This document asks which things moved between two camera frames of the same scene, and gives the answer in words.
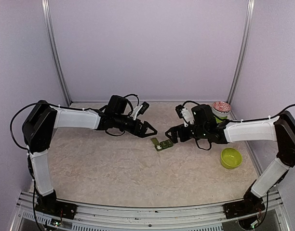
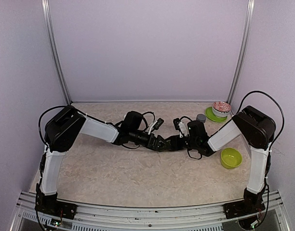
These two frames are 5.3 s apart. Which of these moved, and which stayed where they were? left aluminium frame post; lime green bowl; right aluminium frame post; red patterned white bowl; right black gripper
Moved: right black gripper
Stayed: left aluminium frame post; red patterned white bowl; lime green bowl; right aluminium frame post
